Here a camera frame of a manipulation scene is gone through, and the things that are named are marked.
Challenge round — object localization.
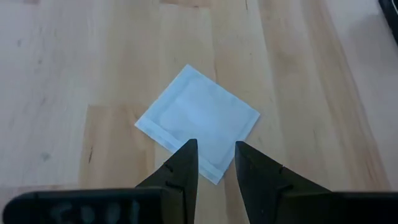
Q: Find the plain white gauze packet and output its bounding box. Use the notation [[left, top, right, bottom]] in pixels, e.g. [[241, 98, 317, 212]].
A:
[[134, 63, 261, 185]]

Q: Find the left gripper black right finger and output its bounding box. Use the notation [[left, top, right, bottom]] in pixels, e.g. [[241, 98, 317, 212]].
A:
[[234, 141, 398, 224]]

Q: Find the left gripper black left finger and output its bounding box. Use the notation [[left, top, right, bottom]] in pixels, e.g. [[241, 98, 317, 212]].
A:
[[2, 139, 199, 224]]

